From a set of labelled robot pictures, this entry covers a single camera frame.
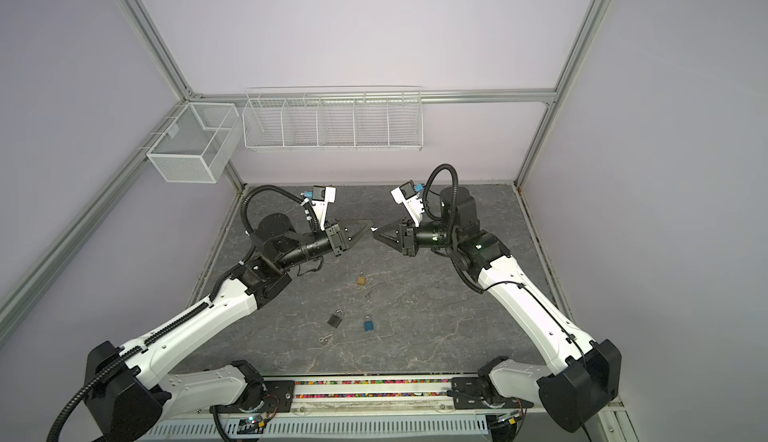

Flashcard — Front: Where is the dark grey padlock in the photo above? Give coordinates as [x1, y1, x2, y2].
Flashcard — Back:
[327, 309, 345, 328]

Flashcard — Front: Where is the white wire wall basket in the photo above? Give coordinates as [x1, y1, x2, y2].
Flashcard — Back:
[242, 86, 424, 151]

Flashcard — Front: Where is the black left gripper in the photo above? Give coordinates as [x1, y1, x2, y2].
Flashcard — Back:
[277, 217, 373, 271]

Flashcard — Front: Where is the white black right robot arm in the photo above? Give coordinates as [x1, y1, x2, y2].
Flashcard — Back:
[372, 163, 622, 432]

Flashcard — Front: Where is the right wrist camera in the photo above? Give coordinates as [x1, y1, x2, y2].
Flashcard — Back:
[391, 180, 425, 227]

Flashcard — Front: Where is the white vented cable duct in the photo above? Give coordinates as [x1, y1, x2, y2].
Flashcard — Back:
[141, 414, 490, 441]

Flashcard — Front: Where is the blue padlock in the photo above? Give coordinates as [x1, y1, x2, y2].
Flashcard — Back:
[363, 315, 374, 332]

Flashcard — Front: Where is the white mesh box basket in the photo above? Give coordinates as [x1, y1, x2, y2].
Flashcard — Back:
[147, 102, 243, 183]

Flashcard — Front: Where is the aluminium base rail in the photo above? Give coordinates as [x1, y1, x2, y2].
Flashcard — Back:
[125, 371, 625, 419]

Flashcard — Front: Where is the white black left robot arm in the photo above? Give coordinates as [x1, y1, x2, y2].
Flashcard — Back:
[46, 184, 373, 441]

